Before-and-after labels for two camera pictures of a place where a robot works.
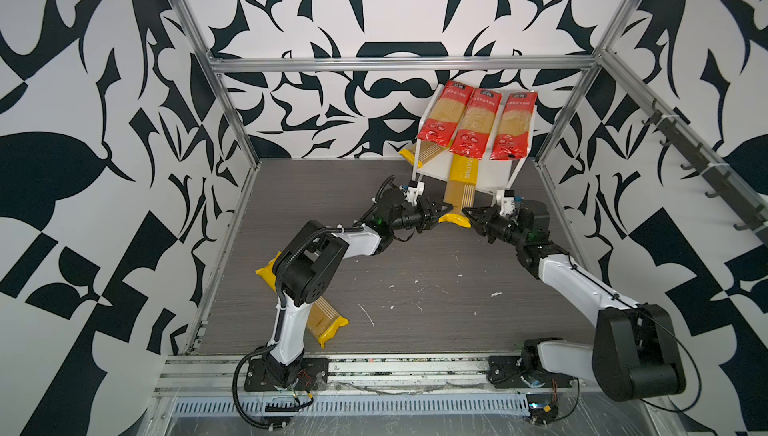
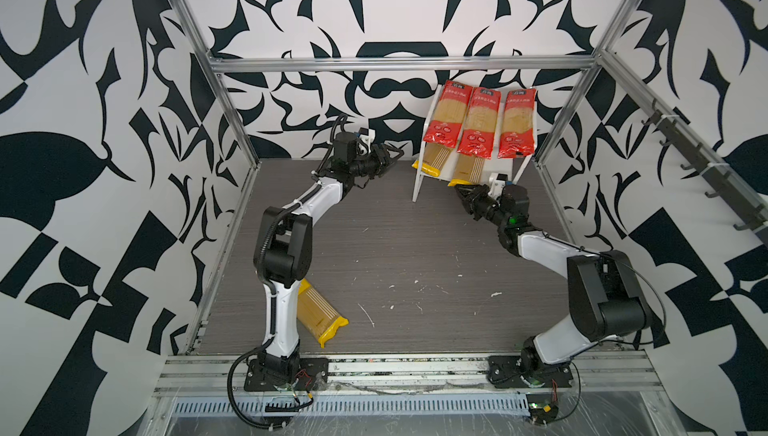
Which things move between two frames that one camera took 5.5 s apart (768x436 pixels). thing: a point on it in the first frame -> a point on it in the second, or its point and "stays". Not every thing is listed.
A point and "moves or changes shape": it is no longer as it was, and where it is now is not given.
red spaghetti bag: x=446 y=113 stays
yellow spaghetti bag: x=460 y=189 moves or changes shape
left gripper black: x=425 y=208 -> x=383 y=160
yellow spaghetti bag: x=323 y=322 stays
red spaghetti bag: x=475 y=129 stays
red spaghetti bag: x=517 y=119 stays
